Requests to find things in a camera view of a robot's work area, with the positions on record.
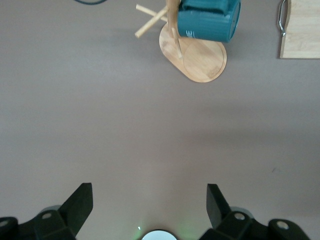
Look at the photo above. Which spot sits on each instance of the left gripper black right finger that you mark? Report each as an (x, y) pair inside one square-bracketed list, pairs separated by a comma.
[(217, 212)]

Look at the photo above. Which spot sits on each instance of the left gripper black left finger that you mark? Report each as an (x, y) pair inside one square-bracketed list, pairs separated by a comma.
[(75, 212)]

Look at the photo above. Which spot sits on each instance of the dark green cup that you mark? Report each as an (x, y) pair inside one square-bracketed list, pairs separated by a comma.
[(205, 27)]

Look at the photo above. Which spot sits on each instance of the wooden mug rack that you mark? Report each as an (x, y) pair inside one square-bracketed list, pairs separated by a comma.
[(205, 62)]

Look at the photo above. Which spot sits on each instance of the bamboo cutting board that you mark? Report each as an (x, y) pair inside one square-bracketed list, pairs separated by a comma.
[(305, 37)]

